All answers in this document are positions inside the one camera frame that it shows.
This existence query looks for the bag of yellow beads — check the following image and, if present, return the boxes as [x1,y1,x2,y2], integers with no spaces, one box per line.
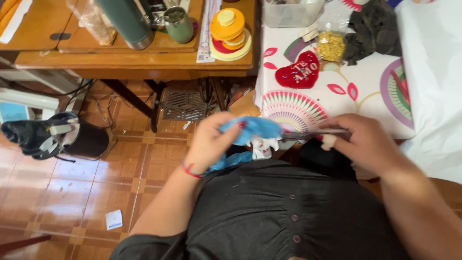
[316,30,346,63]

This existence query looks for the beige wooden pegs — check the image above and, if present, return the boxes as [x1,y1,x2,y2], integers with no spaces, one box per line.
[299,22,320,43]

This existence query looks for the floral patterned tablecloth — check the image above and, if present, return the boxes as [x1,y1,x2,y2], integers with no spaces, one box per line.
[254,0,416,141]

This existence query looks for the green metal tumbler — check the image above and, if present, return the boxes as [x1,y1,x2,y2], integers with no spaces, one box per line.
[163,6,194,45]

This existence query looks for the white and blue appliance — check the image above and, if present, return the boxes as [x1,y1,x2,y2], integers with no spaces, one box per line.
[0,88,60,124]

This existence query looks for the person's dark grey buttoned garment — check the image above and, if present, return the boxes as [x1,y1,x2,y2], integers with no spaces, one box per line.
[109,139,412,260]

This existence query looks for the green sewing machine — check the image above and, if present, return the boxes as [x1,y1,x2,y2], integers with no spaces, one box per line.
[95,0,156,50]

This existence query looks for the dark green crumpled fabric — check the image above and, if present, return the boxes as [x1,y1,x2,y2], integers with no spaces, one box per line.
[342,0,403,66]

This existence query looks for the black cables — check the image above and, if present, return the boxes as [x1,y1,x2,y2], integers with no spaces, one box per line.
[0,75,125,127]

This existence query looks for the red string bracelet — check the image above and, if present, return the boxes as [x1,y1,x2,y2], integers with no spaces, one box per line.
[180,161,205,178]

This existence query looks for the clear plastic bag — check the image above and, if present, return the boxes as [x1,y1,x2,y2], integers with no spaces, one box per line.
[66,0,118,46]

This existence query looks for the silver scissors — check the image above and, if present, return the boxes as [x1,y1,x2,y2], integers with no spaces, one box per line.
[281,129,350,141]

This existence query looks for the black waste bin with bag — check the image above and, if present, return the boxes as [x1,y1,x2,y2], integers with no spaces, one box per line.
[1,111,110,162]

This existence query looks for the white paper scrap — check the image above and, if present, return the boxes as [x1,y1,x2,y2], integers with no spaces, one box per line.
[105,209,123,231]

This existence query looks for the red heart pincushion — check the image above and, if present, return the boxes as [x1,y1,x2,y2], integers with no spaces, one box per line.
[275,51,321,89]

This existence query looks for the wooden sewing machine table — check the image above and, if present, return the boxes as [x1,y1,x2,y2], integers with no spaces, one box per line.
[0,0,257,133]

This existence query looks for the stack of coloured ribbon spools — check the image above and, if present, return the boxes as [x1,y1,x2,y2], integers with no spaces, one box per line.
[209,8,252,62]

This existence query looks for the clear plastic storage container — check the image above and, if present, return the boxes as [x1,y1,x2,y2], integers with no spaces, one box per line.
[262,0,325,29]

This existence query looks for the cast iron treadle pedal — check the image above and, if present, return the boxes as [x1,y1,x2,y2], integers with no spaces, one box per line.
[162,90,214,121]

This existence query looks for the white fabric sheet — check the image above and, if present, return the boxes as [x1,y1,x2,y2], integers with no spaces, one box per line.
[394,0,462,185]

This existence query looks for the blue fabric piece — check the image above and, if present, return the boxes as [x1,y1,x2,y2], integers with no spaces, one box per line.
[207,116,283,173]

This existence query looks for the white fabric scrap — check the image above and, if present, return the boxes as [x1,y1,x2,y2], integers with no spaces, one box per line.
[246,136,281,160]

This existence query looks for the orange and white fabric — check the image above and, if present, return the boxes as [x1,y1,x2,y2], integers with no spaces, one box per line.
[0,0,34,45]

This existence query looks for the person's right hand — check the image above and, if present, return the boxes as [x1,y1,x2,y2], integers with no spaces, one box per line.
[315,113,408,178]

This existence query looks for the white finger bandage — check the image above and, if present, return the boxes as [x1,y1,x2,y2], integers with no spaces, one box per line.
[321,134,337,151]

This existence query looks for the person's left hand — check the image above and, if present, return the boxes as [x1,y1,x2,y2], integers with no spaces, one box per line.
[184,111,243,175]

